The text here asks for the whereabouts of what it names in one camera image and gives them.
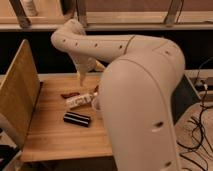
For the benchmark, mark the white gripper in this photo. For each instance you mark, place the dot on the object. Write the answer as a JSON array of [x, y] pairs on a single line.
[[84, 64]]

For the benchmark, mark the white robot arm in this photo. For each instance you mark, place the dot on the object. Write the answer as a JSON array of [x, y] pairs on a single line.
[[134, 92]]

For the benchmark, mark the orange round plate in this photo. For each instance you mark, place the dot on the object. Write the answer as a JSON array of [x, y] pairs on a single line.
[[96, 89]]

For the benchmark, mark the clear plastic cup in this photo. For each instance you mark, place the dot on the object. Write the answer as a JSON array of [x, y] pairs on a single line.
[[96, 107]]

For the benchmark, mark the white plastic bottle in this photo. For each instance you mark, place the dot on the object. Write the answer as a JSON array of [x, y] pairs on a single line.
[[80, 100]]

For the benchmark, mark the brown chocolate bar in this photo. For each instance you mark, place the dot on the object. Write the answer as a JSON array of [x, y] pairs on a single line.
[[69, 95]]

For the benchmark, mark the black rectangular box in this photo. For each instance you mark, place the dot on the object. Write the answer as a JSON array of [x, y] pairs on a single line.
[[77, 119]]

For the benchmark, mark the wooden side board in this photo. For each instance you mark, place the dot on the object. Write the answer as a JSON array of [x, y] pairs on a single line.
[[19, 90]]

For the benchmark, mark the wooden shelf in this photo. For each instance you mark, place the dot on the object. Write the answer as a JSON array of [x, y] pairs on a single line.
[[107, 15]]

